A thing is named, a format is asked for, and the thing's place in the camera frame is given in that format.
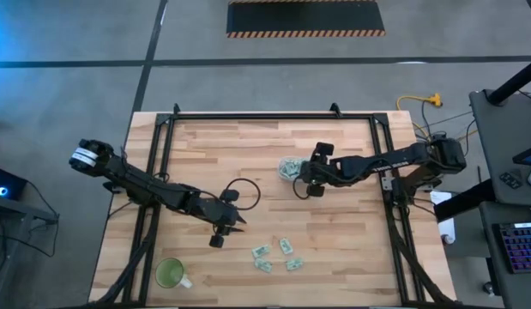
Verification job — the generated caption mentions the black right camera cable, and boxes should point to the black right camera cable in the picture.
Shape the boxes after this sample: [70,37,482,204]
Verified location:
[292,174,312,201]

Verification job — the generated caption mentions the black left camera cable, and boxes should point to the black left camera cable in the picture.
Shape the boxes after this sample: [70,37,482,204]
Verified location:
[224,177,262,212]

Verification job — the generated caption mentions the black power cable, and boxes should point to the black power cable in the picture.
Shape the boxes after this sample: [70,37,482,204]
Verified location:
[419,100,479,142]

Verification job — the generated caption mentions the black pole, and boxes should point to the black pole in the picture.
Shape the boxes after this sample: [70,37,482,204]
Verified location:
[486,57,531,106]

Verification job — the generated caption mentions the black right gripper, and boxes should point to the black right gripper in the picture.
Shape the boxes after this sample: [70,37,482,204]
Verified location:
[299,142,344,197]

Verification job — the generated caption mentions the black computer with blue light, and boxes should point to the black computer with blue light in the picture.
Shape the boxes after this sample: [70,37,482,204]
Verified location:
[0,164,28,201]

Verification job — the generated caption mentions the yellow extension cord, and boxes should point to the yellow extension cord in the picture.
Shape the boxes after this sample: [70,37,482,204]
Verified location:
[395,92,444,141]

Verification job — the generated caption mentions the black desk leg bar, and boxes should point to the black desk leg bar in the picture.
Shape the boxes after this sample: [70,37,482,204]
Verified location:
[433,179,498,223]

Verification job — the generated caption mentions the grey metal stand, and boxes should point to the grey metal stand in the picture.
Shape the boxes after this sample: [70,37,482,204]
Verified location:
[0,192,60,309]

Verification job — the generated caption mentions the black hazard-striped floor mat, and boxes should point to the black hazard-striped floor mat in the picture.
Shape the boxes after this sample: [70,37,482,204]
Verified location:
[226,0,387,39]

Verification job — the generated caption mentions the black tablet screen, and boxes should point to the black tablet screen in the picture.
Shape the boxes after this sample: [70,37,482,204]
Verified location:
[511,143,531,167]

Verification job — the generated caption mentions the black camera cable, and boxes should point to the black camera cable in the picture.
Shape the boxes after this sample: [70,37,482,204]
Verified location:
[224,177,262,212]
[292,174,312,201]

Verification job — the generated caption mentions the black aluminium table frame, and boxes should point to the black aluminium table frame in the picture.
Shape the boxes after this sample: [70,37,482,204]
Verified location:
[87,102,460,309]

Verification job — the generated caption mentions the clear bag of bills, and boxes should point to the clear bag of bills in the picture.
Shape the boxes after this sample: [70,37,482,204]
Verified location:
[277,156,307,182]

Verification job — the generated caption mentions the green ceramic mug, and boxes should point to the green ceramic mug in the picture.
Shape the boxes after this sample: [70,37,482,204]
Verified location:
[154,257,194,289]

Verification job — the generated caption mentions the dark grey desk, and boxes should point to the dark grey desk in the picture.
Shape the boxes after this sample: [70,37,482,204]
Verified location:
[468,88,531,207]
[478,200,531,309]

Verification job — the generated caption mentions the white box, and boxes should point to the white box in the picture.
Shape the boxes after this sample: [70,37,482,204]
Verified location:
[430,191,457,245]

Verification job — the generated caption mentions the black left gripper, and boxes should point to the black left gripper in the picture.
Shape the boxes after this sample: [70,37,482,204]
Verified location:
[202,188,248,249]

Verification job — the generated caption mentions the backlit black keyboard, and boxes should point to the backlit black keyboard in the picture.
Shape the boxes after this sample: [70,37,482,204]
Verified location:
[492,221,531,275]

